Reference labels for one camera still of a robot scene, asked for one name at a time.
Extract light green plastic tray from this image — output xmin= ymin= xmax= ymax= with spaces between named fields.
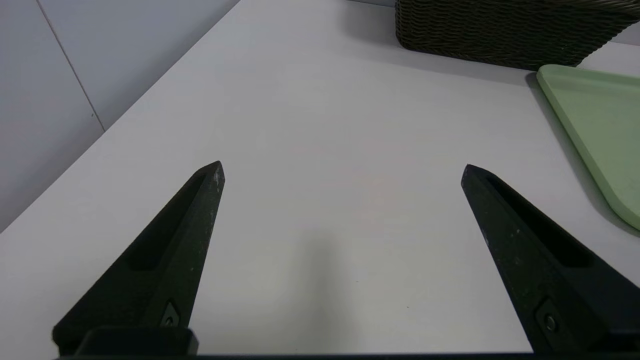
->
xmin=535 ymin=63 xmax=640 ymax=232

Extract dark brown wicker basket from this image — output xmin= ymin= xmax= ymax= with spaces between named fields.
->
xmin=394 ymin=0 xmax=640 ymax=72

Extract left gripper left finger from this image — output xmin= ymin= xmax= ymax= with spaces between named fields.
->
xmin=52 ymin=160 xmax=226 ymax=357

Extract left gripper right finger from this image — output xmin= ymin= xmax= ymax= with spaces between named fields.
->
xmin=460 ymin=163 xmax=640 ymax=354

